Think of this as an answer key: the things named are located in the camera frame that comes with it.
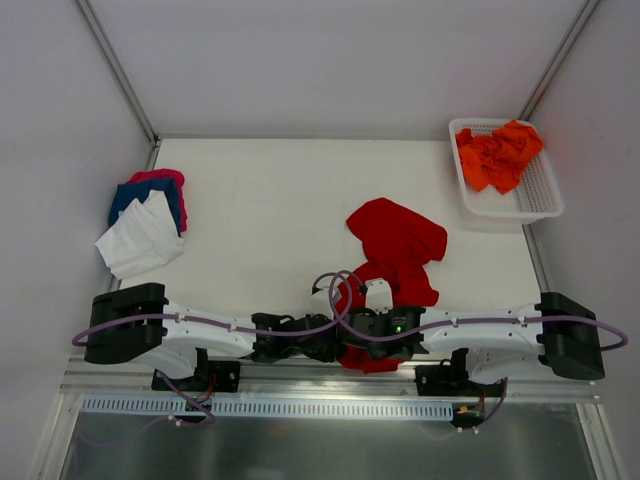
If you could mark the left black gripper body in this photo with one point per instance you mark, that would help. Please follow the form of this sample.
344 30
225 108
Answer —
320 342

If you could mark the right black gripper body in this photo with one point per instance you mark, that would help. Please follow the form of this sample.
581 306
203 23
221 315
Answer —
353 331

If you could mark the red t shirt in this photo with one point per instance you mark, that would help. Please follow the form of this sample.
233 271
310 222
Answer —
397 244

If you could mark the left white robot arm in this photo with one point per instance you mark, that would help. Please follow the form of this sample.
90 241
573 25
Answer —
139 324

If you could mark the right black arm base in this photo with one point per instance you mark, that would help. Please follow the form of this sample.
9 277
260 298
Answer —
449 378

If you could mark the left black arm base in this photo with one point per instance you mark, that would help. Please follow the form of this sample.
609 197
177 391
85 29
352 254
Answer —
210 376

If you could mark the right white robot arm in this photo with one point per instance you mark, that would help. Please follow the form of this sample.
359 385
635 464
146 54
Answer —
556 333

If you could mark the white plastic basket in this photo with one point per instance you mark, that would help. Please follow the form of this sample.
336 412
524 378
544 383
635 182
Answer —
536 197

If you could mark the orange t shirt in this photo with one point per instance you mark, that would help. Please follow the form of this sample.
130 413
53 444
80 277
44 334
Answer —
499 159

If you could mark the white folded t shirt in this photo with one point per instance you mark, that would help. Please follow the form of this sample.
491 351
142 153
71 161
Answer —
129 255

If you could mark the pink folded t shirt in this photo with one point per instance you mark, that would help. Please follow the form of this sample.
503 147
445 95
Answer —
172 183

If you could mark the blue folded t shirt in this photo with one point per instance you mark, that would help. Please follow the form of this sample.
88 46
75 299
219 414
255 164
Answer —
135 209

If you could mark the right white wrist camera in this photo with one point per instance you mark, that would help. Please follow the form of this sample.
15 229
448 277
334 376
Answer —
378 296

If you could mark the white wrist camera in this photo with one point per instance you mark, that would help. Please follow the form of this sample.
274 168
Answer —
323 288
378 296

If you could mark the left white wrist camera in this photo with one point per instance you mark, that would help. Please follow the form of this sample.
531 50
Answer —
323 288

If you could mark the white slotted cable duct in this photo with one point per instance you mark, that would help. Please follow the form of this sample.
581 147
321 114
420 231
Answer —
273 407

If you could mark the aluminium mounting rail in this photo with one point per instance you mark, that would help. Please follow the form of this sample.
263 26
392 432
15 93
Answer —
301 378

